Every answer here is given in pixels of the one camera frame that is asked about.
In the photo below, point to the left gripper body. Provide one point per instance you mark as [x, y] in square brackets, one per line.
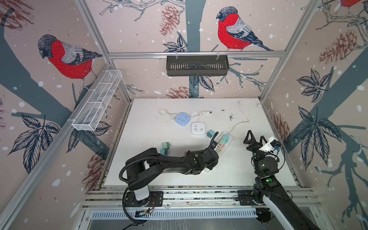
[211, 166]

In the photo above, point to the white square power socket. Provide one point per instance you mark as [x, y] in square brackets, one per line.
[198, 128]

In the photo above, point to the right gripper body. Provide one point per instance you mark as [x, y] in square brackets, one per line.
[257, 156]

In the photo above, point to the blue square power socket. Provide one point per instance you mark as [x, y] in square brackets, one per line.
[182, 119]

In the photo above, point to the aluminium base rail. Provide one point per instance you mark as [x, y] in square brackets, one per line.
[173, 197]

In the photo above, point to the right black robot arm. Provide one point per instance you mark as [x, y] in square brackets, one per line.
[268, 190]

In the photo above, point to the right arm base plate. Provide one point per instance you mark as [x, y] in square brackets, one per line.
[248, 197]

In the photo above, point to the white colourful power strip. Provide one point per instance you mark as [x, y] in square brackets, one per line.
[220, 152]

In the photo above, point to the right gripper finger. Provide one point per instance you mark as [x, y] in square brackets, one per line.
[250, 140]
[262, 141]

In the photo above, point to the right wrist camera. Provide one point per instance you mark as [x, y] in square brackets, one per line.
[272, 145]

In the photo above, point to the white wire mesh shelf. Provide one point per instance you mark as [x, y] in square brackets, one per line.
[93, 110]

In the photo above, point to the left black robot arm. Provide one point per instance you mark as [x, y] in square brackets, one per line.
[143, 168]

